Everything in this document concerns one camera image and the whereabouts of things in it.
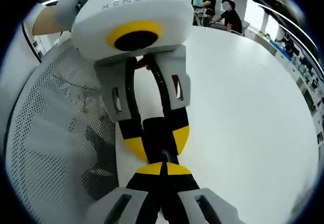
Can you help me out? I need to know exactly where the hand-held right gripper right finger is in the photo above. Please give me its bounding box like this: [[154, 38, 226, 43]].
[[161, 162, 246, 224]]

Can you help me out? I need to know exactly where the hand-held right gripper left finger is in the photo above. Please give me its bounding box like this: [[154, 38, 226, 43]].
[[86, 162, 165, 224]]

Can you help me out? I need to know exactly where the grey mesh chair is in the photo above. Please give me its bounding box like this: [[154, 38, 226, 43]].
[[4, 43, 120, 224]]

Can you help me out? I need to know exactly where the white office counter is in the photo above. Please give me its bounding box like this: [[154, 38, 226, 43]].
[[253, 25, 324, 148]]

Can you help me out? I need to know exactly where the black remote control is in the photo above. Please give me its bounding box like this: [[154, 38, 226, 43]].
[[142, 117, 181, 164]]

